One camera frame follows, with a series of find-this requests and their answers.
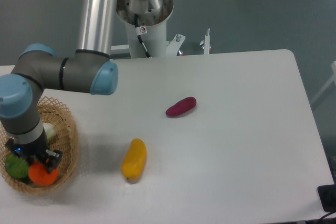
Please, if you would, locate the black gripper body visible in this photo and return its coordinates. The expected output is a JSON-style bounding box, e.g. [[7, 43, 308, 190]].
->
[[14, 130, 48, 165]]

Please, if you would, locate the orange toy fruit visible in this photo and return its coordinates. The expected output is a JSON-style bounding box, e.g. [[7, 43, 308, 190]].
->
[[28, 161, 58, 186]]

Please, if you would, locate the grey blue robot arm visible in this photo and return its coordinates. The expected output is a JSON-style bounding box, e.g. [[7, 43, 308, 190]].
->
[[1, 0, 118, 173]]

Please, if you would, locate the woven wicker basket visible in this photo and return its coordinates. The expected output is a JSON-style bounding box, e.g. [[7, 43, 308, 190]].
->
[[1, 97, 79, 195]]

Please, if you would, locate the green bok choy toy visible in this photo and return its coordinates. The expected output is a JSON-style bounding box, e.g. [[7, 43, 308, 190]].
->
[[5, 123, 57, 184]]

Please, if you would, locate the yellow mango toy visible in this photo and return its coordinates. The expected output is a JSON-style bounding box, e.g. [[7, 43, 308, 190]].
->
[[121, 138, 147, 182]]

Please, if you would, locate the purple sweet potato toy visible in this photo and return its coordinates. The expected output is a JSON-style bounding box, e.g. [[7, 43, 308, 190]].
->
[[165, 97, 197, 118]]

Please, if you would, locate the black device at edge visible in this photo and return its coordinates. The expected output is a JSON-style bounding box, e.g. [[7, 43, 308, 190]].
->
[[317, 184, 335, 212]]

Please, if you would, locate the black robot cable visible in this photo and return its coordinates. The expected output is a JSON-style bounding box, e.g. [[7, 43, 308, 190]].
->
[[134, 13, 152, 58]]

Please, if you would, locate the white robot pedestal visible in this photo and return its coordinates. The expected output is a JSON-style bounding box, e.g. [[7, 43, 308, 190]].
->
[[111, 0, 186, 58]]

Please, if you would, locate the white frame at right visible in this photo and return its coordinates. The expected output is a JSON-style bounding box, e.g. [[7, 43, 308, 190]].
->
[[310, 61, 335, 110]]

